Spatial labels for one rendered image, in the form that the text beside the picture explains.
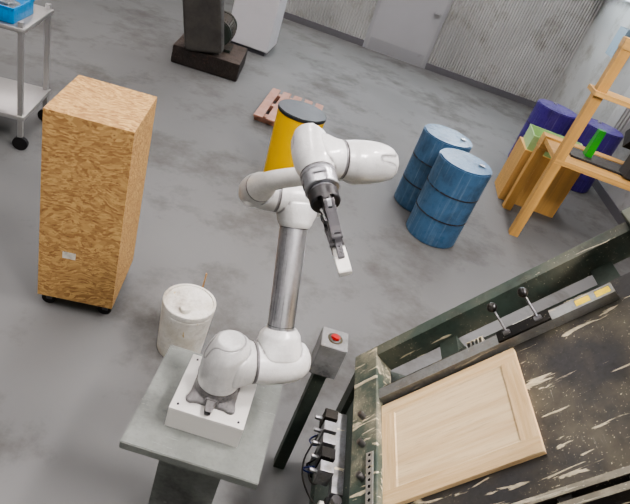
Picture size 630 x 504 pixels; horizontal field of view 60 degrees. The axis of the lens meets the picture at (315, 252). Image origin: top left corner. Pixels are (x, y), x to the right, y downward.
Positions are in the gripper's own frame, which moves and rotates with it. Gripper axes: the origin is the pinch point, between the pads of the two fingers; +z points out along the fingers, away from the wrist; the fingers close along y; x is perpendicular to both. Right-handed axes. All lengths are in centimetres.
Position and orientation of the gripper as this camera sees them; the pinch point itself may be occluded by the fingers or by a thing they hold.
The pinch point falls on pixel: (341, 260)
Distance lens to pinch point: 122.3
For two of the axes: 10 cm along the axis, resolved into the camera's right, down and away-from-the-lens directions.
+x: 9.8, -1.9, 0.7
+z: 2.0, 8.1, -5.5
